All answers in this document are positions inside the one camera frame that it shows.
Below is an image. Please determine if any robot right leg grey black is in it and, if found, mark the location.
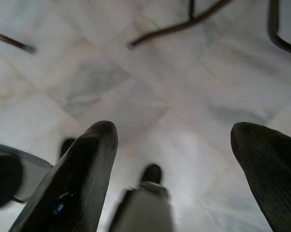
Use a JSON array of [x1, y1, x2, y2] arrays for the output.
[[111, 163, 175, 232]]

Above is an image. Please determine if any robot leg grey black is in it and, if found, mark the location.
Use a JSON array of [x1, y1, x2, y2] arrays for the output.
[[111, 163, 175, 232], [0, 137, 76, 210]]

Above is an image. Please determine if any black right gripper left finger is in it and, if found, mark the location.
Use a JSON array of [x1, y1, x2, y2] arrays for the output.
[[9, 120, 119, 232]]

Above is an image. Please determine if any dark thin chair leg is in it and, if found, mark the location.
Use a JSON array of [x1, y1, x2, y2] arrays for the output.
[[0, 30, 37, 54]]

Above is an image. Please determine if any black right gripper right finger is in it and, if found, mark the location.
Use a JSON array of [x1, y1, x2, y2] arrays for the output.
[[231, 122, 291, 232]]

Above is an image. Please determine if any dark metal chair base frame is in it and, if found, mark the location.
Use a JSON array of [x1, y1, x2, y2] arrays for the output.
[[127, 0, 233, 50]]

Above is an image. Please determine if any robot left leg grey black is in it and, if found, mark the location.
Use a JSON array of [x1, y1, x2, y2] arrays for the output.
[[0, 137, 76, 210]]

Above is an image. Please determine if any dark thick furniture leg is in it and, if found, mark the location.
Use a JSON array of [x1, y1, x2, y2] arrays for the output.
[[267, 0, 291, 58]]

